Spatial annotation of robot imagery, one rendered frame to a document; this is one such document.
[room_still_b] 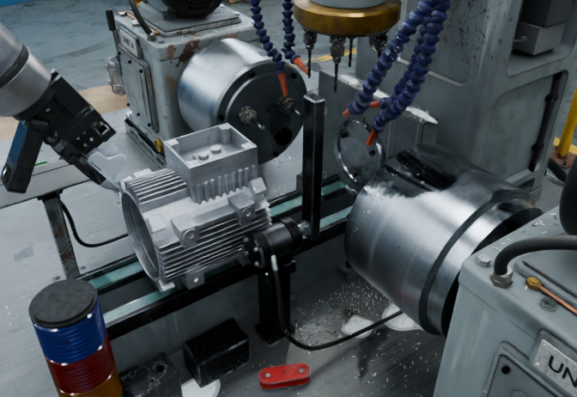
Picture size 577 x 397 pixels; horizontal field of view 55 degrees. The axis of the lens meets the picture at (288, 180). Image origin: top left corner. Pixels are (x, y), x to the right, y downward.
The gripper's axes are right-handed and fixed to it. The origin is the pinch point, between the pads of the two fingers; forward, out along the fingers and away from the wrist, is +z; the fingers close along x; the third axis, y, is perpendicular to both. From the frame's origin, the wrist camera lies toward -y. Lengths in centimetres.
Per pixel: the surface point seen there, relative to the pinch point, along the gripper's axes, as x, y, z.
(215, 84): 18.6, 27.8, 11.7
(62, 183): 11.4, -6.2, 0.6
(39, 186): 11.8, -9.0, -1.7
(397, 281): -39.4, 20.9, 17.1
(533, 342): -60, 24, 10
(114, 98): 238, 15, 117
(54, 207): 13.3, -10.7, 4.3
